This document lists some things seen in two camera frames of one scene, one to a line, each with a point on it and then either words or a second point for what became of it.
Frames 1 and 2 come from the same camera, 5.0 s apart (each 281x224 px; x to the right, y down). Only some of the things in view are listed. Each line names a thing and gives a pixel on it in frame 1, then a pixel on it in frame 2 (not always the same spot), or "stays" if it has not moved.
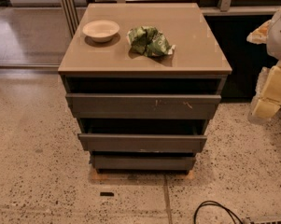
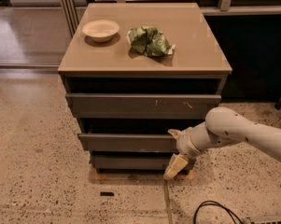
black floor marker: (106, 193) stays
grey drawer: (141, 143) stays
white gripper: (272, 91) -> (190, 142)
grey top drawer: (144, 105) stays
